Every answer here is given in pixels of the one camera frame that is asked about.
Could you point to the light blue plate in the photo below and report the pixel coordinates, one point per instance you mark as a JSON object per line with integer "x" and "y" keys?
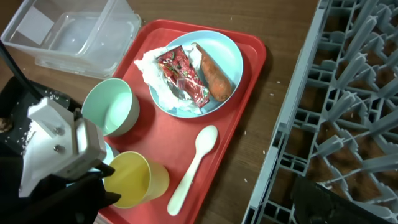
{"x": 224, "y": 52}

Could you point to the brown food scrap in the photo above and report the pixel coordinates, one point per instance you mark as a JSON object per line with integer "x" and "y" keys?
{"x": 6, "y": 125}

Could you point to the orange carrot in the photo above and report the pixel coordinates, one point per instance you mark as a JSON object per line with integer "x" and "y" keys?
{"x": 218, "y": 84}

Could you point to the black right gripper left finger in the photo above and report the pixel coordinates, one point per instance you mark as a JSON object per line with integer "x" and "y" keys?
{"x": 52, "y": 201}

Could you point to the black waste tray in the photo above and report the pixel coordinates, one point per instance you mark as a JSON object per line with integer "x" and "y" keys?
{"x": 15, "y": 100}

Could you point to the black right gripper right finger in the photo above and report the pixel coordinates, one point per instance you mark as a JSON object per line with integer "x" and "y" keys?
{"x": 316, "y": 204}

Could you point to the grey dishwasher rack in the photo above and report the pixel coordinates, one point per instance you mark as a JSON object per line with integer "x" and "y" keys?
{"x": 337, "y": 126}

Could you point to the yellow plastic cup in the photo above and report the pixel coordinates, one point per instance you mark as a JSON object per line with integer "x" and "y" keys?
{"x": 136, "y": 179}

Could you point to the clear plastic bin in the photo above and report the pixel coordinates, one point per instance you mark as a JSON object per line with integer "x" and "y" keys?
{"x": 84, "y": 37}

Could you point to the mint green bowl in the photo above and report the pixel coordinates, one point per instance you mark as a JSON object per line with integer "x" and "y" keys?
{"x": 112, "y": 106}

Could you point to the red snack wrapper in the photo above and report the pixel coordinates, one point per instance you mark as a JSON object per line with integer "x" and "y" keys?
{"x": 179, "y": 71}

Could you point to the white plastic spoon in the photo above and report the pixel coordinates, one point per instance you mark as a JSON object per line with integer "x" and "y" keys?
{"x": 204, "y": 143}

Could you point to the light blue bowl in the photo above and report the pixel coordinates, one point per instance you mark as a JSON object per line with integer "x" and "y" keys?
{"x": 111, "y": 153}

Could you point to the red plastic tray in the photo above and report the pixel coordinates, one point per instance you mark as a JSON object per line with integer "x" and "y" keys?
{"x": 170, "y": 140}

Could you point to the white crumpled napkin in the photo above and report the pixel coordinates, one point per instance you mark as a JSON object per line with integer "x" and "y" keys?
{"x": 169, "y": 96}

